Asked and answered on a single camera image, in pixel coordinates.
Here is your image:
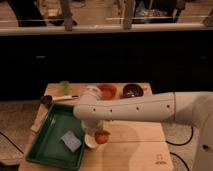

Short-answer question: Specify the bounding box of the red apple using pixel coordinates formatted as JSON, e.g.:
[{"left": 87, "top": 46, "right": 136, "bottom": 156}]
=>
[{"left": 95, "top": 132, "right": 109, "bottom": 144}]

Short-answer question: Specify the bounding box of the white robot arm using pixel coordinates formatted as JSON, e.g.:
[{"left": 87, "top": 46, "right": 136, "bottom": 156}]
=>
[{"left": 73, "top": 86, "right": 213, "bottom": 171}]

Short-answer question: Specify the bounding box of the white paper cup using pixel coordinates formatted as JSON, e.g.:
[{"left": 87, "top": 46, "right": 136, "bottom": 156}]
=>
[{"left": 84, "top": 134, "right": 98, "bottom": 149}]

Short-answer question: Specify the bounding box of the green translucent cup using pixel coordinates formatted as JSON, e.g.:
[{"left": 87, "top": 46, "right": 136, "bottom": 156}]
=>
[{"left": 59, "top": 81, "right": 70, "bottom": 95}]

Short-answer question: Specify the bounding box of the blue-grey sponge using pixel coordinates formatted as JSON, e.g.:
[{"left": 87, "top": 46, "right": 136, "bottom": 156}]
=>
[{"left": 61, "top": 131, "right": 82, "bottom": 152}]

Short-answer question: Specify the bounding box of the orange bowl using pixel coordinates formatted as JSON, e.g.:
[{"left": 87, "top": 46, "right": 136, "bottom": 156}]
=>
[{"left": 98, "top": 84, "right": 117, "bottom": 100}]

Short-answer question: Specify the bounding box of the green plastic tray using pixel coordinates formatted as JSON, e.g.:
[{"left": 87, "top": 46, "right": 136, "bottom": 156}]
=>
[{"left": 26, "top": 103, "right": 85, "bottom": 171}]

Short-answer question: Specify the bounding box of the dark purple bowl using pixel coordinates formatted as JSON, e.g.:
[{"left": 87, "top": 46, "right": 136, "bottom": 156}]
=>
[{"left": 122, "top": 84, "right": 144, "bottom": 98}]

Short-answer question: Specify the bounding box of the black spatula with light handle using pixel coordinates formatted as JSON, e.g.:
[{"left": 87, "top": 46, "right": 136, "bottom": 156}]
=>
[{"left": 40, "top": 95, "right": 77, "bottom": 108}]

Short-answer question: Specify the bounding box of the black floor cable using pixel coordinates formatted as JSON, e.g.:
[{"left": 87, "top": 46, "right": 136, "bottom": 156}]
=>
[{"left": 165, "top": 125, "right": 195, "bottom": 171}]

